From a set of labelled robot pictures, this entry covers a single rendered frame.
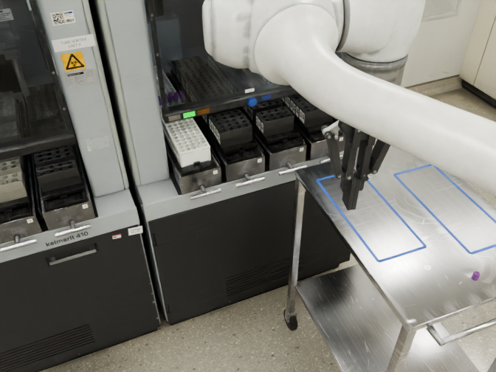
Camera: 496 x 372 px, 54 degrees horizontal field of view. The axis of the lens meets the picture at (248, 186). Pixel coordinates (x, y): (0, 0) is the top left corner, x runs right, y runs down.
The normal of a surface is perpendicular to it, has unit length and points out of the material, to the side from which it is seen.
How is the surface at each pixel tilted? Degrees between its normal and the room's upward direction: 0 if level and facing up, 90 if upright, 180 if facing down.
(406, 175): 0
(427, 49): 90
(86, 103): 90
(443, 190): 0
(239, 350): 0
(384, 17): 90
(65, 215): 90
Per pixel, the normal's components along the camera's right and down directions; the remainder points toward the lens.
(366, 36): 0.17, 0.79
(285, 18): 0.02, 0.22
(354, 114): -0.60, 0.50
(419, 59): 0.39, 0.59
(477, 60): -0.92, 0.26
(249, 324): -0.01, -0.76
